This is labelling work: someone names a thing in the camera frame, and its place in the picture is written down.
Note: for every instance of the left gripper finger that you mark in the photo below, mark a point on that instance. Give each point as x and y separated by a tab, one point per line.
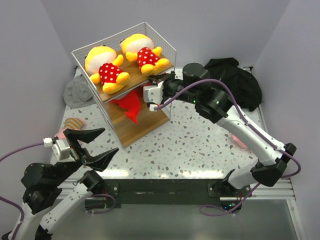
85	136
101	161

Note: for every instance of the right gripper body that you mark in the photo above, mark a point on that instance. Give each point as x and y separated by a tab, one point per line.
173	86

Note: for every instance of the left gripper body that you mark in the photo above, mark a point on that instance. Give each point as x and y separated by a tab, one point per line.
78	152

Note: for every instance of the red shark plush front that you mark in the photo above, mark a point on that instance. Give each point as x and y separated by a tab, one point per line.
131	103

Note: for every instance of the yellow plush red dotted dress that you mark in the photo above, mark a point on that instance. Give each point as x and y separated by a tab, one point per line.
102	64

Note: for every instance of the pink plush striped hat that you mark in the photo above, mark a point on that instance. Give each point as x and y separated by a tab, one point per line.
73	123
240	143

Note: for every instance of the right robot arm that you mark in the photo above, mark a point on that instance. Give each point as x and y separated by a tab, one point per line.
214	101

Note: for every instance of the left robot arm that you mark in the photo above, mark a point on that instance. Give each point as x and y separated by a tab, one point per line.
39	216

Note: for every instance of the grey cloth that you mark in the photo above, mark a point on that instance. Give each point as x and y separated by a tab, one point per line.
77	93

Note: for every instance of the black jacket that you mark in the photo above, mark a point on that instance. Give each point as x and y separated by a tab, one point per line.
243	85

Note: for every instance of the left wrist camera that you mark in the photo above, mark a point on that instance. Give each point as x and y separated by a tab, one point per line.
60	148

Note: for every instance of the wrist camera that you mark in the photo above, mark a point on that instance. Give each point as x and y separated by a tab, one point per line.
60	148
153	95

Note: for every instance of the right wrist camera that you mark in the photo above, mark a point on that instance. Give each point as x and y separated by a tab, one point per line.
153	95

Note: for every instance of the white wire wooden shelf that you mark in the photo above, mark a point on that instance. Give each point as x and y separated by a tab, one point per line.
127	131

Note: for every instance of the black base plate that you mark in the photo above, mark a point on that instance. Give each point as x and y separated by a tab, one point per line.
171	192

